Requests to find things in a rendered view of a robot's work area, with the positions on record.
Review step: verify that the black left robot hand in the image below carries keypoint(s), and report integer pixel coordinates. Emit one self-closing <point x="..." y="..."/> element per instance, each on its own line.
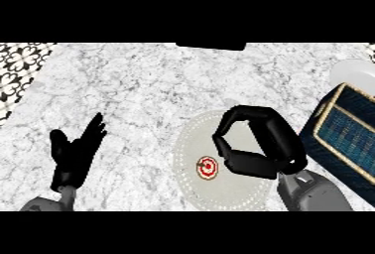
<point x="72" y="158"/>

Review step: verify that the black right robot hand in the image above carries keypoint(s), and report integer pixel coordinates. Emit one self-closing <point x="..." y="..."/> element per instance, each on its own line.
<point x="273" y="139"/>

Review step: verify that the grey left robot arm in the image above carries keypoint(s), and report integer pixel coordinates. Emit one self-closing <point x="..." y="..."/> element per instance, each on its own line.
<point x="50" y="201"/>

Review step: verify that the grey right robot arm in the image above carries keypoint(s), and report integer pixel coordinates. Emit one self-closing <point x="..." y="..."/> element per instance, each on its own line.
<point x="311" y="193"/>

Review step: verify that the dark blue basket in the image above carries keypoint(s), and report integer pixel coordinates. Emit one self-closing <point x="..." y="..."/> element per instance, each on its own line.
<point x="344" y="139"/>

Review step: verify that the red and white cupcake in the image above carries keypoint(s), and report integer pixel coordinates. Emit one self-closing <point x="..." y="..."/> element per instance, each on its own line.
<point x="206" y="167"/>

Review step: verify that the round white placemat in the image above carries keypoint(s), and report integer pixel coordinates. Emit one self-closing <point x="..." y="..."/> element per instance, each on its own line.
<point x="195" y="185"/>

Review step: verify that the black flat object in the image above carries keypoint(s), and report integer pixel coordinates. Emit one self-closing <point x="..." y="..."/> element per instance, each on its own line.
<point x="211" y="46"/>

